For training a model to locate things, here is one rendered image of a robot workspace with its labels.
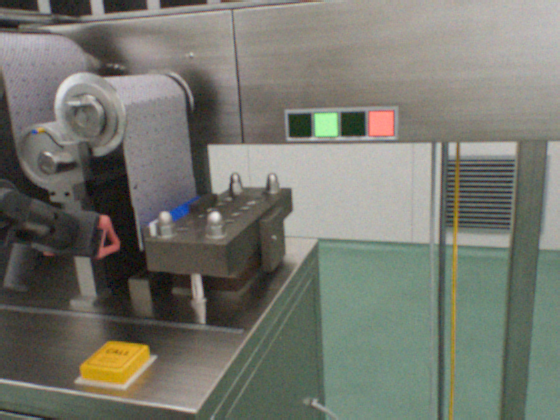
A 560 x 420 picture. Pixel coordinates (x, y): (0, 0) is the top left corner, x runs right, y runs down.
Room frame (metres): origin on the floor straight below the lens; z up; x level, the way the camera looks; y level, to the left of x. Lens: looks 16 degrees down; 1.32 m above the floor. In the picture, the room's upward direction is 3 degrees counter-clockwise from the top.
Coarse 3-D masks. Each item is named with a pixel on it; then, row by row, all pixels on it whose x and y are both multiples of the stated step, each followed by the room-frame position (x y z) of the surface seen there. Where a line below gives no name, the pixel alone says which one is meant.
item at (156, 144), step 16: (128, 112) 0.94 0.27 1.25; (144, 112) 0.99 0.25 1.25; (160, 112) 1.04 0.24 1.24; (176, 112) 1.10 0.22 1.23; (128, 128) 0.93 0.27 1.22; (144, 128) 0.98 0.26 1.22; (160, 128) 1.03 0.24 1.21; (176, 128) 1.09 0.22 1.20; (128, 144) 0.92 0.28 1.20; (144, 144) 0.97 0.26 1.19; (160, 144) 1.03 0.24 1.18; (176, 144) 1.09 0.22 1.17; (128, 160) 0.92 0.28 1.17; (144, 160) 0.97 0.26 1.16; (160, 160) 1.02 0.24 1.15; (176, 160) 1.08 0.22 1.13; (128, 176) 0.92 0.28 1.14; (144, 176) 0.96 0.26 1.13; (160, 176) 1.01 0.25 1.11; (176, 176) 1.07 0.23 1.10; (192, 176) 1.14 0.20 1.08; (144, 192) 0.95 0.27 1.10; (160, 192) 1.00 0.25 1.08
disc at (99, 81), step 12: (72, 84) 0.94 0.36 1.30; (96, 84) 0.92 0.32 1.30; (108, 84) 0.92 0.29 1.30; (60, 96) 0.95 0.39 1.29; (120, 108) 0.91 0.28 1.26; (60, 120) 0.95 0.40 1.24; (120, 120) 0.91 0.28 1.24; (120, 132) 0.91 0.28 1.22; (108, 144) 0.92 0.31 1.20; (120, 144) 0.92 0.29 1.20
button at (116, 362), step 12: (108, 348) 0.68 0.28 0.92; (120, 348) 0.68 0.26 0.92; (132, 348) 0.68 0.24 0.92; (144, 348) 0.68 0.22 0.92; (96, 360) 0.65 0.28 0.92; (108, 360) 0.65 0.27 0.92; (120, 360) 0.65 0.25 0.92; (132, 360) 0.65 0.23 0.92; (144, 360) 0.67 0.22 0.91; (84, 372) 0.64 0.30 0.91; (96, 372) 0.63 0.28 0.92; (108, 372) 0.63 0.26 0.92; (120, 372) 0.62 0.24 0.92; (132, 372) 0.64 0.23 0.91; (120, 384) 0.62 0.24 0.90
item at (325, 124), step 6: (318, 114) 1.13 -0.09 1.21; (324, 114) 1.13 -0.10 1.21; (330, 114) 1.12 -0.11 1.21; (336, 114) 1.12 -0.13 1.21; (318, 120) 1.13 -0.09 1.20; (324, 120) 1.13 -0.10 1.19; (330, 120) 1.12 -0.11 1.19; (336, 120) 1.12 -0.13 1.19; (318, 126) 1.13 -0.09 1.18; (324, 126) 1.13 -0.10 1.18; (330, 126) 1.12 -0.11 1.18; (336, 126) 1.12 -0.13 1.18; (318, 132) 1.13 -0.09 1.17; (324, 132) 1.13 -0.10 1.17; (330, 132) 1.12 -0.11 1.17; (336, 132) 1.12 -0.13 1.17
